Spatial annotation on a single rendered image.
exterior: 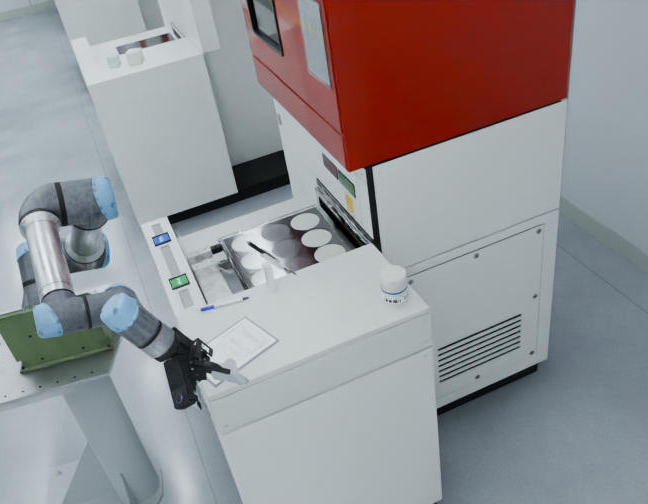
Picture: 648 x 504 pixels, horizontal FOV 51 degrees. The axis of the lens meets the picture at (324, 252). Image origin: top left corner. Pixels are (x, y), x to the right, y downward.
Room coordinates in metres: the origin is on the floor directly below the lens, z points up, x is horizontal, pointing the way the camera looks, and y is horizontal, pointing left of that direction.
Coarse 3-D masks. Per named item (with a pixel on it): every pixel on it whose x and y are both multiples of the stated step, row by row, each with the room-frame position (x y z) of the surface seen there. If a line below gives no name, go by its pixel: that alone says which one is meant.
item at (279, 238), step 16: (272, 224) 1.96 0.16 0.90; (288, 224) 1.94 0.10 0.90; (320, 224) 1.90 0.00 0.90; (224, 240) 1.91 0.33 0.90; (240, 240) 1.89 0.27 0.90; (256, 240) 1.88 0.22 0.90; (272, 240) 1.86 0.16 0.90; (288, 240) 1.84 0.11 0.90; (336, 240) 1.80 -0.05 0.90; (240, 256) 1.80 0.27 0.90; (256, 256) 1.79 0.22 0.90; (288, 256) 1.76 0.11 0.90; (304, 256) 1.74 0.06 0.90; (256, 272) 1.70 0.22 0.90; (288, 272) 1.67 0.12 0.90
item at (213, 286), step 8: (192, 264) 1.83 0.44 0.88; (216, 272) 1.76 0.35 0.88; (200, 280) 1.74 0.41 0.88; (208, 280) 1.73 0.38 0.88; (216, 280) 1.72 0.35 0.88; (224, 280) 1.71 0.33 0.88; (200, 288) 1.71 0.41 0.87; (208, 288) 1.69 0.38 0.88; (216, 288) 1.68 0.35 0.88; (224, 288) 1.67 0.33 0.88; (208, 296) 1.65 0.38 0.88; (216, 296) 1.64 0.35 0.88; (224, 296) 1.63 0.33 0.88
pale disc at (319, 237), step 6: (306, 234) 1.86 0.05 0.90; (312, 234) 1.85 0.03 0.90; (318, 234) 1.85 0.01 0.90; (324, 234) 1.84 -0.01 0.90; (330, 234) 1.83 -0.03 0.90; (306, 240) 1.82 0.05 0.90; (312, 240) 1.82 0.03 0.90; (318, 240) 1.81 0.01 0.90; (324, 240) 1.81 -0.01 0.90; (312, 246) 1.78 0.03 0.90
